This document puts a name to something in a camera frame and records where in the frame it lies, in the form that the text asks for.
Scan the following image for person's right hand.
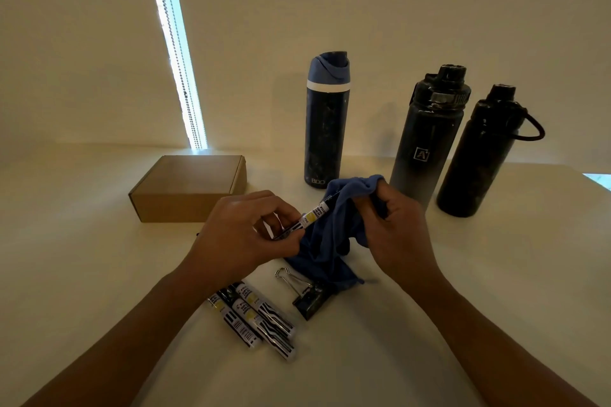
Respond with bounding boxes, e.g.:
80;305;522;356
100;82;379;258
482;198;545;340
353;180;452;300

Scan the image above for person's left hand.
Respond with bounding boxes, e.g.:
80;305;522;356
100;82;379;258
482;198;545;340
183;190;306;296

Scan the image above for brown paper box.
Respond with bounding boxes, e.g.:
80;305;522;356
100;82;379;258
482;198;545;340
128;155;248;224

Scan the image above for blue cloth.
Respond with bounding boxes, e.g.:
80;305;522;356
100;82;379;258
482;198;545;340
284;174;386;293

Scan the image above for barcode label black marker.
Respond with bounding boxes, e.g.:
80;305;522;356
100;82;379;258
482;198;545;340
207;293;262;349

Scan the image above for black grey gradient bottle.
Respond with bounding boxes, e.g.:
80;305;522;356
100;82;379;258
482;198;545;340
389;64;472;210

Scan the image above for black binder clip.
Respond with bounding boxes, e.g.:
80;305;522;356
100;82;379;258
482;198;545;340
274;266;335;322

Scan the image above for black bottle with loop handle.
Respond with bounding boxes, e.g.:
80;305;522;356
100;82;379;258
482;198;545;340
436;83;546;218

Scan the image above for navy bottle with blue lid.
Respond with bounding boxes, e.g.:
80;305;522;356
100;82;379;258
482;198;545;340
304;51;352;190

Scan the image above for person's right forearm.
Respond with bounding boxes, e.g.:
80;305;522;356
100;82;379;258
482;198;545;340
412;277;598;407

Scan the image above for person's left forearm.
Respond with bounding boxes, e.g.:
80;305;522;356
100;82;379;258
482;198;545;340
21;268;209;407

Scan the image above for beaded blind chain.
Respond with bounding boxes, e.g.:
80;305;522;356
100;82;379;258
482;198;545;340
148;0;204;149

